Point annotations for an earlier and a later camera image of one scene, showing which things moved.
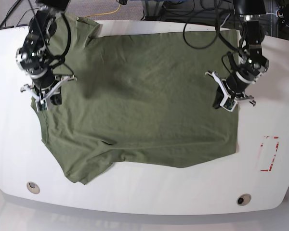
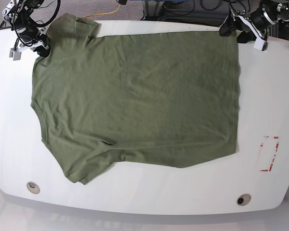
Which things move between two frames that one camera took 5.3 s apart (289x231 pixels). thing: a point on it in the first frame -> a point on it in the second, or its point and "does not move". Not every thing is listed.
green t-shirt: x=138 y=99 does not move
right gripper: x=226 y=97 -> x=261 y=44
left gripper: x=41 y=96 -> x=16 y=53
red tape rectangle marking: x=277 y=146 does not move
